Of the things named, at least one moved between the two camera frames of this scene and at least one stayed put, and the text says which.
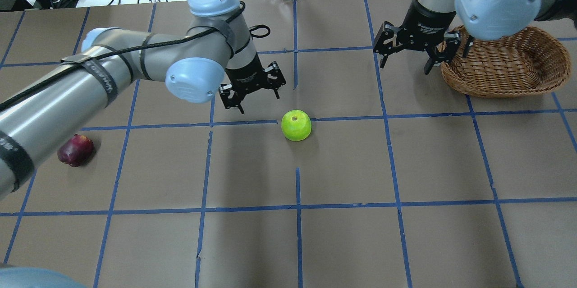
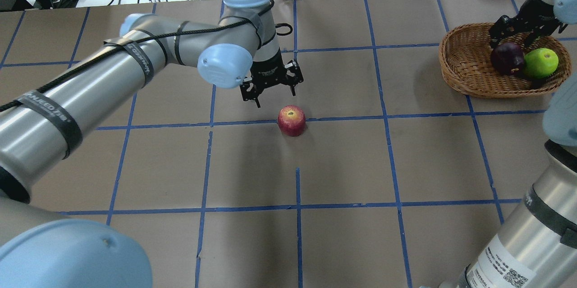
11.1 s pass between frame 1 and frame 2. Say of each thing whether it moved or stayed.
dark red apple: moved
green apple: moved
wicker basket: stayed
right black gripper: moved
